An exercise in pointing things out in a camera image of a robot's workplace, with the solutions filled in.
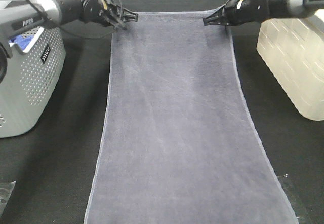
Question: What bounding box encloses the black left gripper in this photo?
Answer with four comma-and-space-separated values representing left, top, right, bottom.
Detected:
80, 0, 138, 30

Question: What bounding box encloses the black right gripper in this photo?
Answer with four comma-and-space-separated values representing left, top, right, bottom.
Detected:
203, 0, 270, 33

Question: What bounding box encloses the grey towel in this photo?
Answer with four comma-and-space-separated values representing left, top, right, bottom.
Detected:
84, 10, 298, 223

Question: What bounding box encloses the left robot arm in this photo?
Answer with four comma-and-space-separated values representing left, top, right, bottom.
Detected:
1, 0, 138, 79

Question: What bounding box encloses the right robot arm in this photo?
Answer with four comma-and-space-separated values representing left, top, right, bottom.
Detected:
203, 0, 323, 26

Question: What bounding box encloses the blue towel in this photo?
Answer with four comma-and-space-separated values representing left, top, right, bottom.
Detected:
9, 31, 37, 50

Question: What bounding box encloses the cream plastic storage bin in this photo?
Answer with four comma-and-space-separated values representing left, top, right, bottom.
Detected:
256, 19, 323, 121

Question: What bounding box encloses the grey perforated laundry basket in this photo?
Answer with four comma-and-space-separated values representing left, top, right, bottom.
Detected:
1, 26, 66, 138

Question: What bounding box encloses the black table mat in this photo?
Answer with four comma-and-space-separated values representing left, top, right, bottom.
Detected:
0, 0, 324, 224

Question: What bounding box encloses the right clear tape strip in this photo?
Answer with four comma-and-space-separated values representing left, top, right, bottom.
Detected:
277, 174, 313, 224

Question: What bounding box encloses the clear tape strip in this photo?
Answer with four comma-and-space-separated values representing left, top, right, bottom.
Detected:
0, 181, 16, 216
277, 174, 313, 224

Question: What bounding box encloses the left clear tape strip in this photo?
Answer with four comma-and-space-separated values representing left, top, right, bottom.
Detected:
0, 181, 16, 216

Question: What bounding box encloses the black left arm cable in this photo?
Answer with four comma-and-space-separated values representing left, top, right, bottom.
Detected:
0, 0, 125, 40

